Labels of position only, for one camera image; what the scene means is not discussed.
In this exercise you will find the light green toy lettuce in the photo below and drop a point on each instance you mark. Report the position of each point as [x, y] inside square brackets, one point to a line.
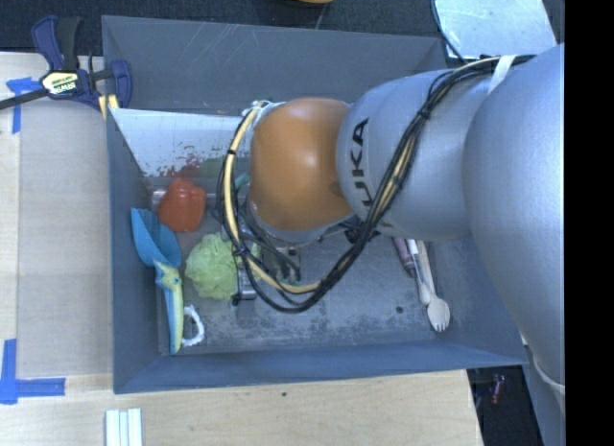
[213, 266]

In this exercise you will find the grey metal bin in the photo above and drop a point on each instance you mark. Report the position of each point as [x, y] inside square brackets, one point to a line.
[336, 329]

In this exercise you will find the red toy bell pepper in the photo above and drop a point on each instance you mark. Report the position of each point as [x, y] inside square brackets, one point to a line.
[182, 206]

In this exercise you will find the blue and yellow toy fish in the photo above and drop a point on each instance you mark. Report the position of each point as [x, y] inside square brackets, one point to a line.
[156, 238]

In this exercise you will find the purple crayon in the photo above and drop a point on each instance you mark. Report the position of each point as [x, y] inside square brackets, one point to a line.
[404, 256]

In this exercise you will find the white pen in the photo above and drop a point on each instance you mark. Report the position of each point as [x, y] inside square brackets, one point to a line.
[413, 252]

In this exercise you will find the pale wood flat board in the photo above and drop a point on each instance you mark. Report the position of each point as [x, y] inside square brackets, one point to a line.
[62, 223]

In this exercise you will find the pale wooden spork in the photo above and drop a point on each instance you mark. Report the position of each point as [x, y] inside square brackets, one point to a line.
[439, 314]

